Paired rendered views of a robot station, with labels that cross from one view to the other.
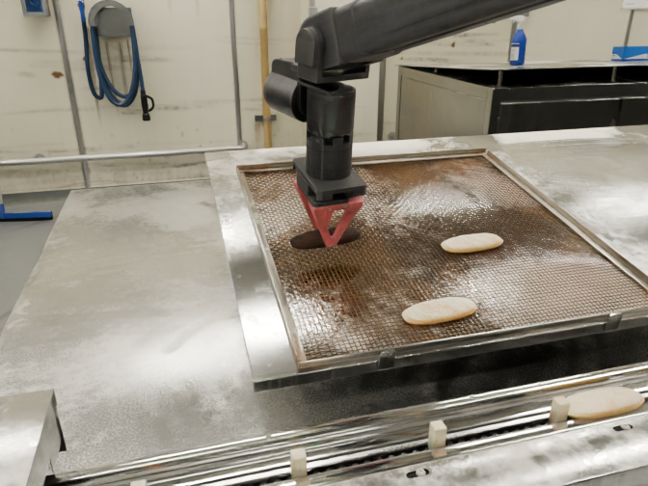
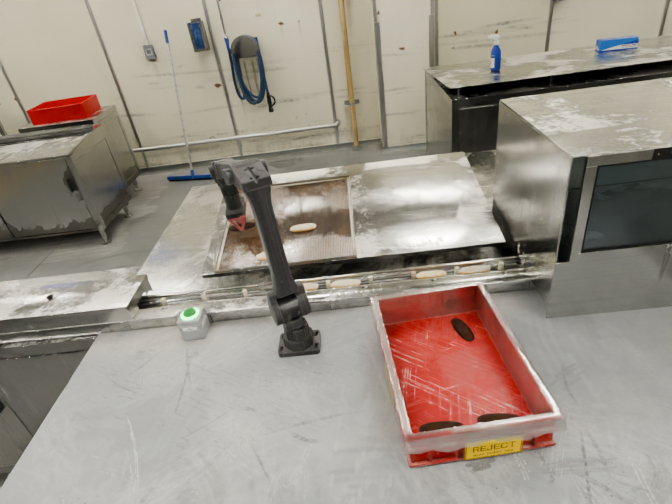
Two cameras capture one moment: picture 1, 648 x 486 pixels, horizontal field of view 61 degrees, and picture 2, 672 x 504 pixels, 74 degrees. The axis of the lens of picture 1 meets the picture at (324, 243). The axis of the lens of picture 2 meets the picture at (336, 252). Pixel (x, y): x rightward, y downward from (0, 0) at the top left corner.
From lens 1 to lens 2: 114 cm
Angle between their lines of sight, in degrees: 20
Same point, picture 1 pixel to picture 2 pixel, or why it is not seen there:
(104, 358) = (175, 265)
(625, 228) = (376, 220)
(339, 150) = (231, 201)
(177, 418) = (187, 285)
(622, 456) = not seen: hidden behind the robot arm
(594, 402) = not seen: hidden behind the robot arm
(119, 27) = (250, 51)
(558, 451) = not seen: hidden behind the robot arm
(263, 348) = (209, 265)
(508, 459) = (256, 300)
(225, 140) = (325, 119)
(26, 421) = (137, 281)
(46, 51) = (210, 71)
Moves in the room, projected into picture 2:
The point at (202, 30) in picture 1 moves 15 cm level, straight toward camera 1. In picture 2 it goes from (304, 45) to (303, 47)
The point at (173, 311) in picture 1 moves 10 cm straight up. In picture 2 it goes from (203, 249) to (196, 228)
